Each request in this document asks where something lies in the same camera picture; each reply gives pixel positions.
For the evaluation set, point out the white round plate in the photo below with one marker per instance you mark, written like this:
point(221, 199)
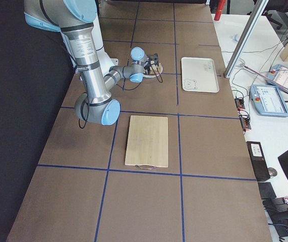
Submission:
point(149, 74)

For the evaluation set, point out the near orange black connector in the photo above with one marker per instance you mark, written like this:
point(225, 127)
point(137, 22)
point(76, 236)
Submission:
point(245, 122)

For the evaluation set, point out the black flat device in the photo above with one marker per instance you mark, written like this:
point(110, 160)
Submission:
point(266, 190)

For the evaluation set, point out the red cylinder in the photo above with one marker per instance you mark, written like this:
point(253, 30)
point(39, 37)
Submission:
point(219, 10)

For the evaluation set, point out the silver metal rod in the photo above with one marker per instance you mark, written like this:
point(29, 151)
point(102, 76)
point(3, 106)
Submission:
point(267, 79)

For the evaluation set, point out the far teach pendant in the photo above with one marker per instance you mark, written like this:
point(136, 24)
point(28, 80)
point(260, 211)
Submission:
point(279, 74)

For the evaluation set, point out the wooden cutting board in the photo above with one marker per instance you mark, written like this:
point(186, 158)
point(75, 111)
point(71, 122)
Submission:
point(147, 144)

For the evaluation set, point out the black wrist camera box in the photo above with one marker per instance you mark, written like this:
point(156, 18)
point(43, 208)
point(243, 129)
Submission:
point(154, 59)

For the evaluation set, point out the aluminium frame post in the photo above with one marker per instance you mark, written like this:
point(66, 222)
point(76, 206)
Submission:
point(248, 29)

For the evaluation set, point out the cream bear tray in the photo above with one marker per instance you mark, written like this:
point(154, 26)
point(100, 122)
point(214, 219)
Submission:
point(199, 75)

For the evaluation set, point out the near teach pendant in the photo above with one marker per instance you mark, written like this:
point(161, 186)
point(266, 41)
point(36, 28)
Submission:
point(268, 100)

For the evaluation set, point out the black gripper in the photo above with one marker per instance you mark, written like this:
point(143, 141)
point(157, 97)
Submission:
point(148, 67)

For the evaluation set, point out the bread slice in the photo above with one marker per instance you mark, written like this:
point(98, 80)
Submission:
point(156, 70)

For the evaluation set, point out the far orange black connector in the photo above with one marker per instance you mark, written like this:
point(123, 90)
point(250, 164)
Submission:
point(240, 103)

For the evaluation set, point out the teach pendant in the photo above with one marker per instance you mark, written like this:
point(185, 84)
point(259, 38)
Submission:
point(268, 100)
point(279, 74)

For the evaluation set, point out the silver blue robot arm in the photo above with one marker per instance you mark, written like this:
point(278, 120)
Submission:
point(77, 21)

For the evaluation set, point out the black box with label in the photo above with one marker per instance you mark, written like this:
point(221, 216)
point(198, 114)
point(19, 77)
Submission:
point(258, 161)

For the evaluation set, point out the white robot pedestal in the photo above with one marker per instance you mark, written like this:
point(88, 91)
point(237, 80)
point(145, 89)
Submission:
point(103, 45)

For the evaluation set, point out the orange black connector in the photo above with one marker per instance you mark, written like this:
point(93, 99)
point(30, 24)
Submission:
point(245, 122)
point(240, 103)

